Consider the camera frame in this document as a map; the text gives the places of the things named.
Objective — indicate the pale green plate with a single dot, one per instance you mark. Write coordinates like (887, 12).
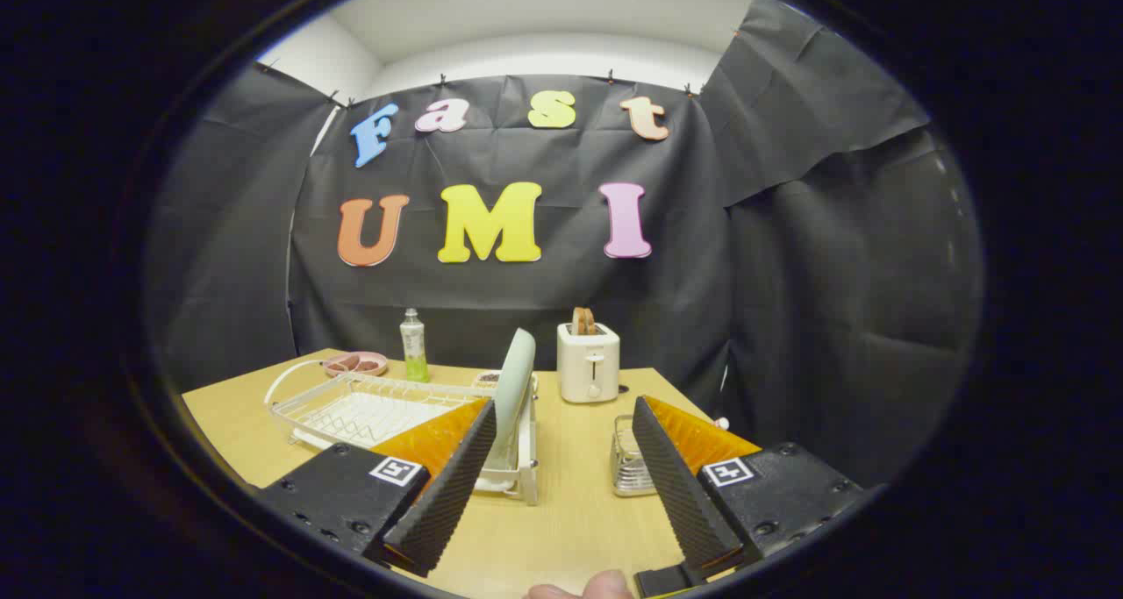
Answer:
(513, 388)

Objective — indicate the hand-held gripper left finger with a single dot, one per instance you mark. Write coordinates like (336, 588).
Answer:
(447, 494)

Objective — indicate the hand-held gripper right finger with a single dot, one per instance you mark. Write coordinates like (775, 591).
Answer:
(675, 485)

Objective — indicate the cream toaster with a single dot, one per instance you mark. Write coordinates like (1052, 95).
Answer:
(588, 367)

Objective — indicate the white divided snack dish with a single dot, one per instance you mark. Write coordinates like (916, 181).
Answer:
(488, 377)

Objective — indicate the small pink plate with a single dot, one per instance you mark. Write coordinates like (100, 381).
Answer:
(355, 364)

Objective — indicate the brown bread slice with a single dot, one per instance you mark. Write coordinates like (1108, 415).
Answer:
(583, 321)

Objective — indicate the clear bottle green liquid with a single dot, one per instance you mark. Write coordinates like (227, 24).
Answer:
(414, 353)

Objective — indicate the white dish rack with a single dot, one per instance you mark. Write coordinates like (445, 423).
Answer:
(351, 410)

